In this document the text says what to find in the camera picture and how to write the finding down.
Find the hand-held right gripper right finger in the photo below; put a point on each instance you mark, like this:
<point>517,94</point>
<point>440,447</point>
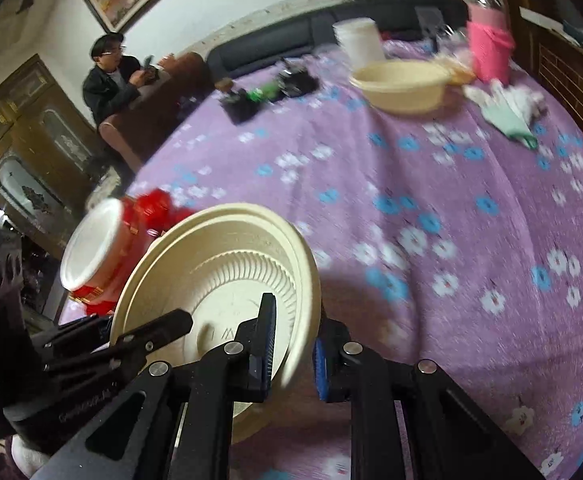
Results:
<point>321,372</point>

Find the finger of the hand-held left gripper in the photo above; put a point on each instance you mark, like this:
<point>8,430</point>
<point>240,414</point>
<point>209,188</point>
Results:
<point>161,327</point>
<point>81,335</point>

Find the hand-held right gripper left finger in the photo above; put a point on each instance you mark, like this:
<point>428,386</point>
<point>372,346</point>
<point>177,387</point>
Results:
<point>269,345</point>

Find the large beige plastic bowl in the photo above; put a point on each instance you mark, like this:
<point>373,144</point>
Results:
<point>221,270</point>

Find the white paper bowl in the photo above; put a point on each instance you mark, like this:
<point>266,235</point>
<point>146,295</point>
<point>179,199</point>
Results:
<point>91,245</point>

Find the carved wooden cabinet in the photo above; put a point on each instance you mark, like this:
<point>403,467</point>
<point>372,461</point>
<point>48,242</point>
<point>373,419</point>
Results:
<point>26,160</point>

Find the brown armchair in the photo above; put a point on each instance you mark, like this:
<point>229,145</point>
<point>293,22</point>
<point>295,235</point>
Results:
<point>161,110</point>

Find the green packet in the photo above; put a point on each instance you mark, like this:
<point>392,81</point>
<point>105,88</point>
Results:
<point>264,92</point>

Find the black box device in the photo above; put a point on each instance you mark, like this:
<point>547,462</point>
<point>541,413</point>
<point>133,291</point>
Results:
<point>299,82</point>

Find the black leather sofa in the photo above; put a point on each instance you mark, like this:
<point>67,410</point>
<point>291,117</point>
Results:
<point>281,42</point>

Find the white plastic jar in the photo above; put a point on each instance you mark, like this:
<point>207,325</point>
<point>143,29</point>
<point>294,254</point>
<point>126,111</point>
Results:
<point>359,42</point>

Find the yellow shallow dish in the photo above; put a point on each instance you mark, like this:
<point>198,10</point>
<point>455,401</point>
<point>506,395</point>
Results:
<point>459,72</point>

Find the white work glove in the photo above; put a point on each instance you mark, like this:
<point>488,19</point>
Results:
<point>521,97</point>

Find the black phone stand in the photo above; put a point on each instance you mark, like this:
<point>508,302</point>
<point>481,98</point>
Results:
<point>430,22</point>

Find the wooden sideboard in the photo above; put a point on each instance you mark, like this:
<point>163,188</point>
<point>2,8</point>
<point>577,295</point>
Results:
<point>566,60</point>

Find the pink thermos bottle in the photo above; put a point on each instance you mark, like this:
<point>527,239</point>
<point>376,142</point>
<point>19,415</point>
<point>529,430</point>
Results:
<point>486,10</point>

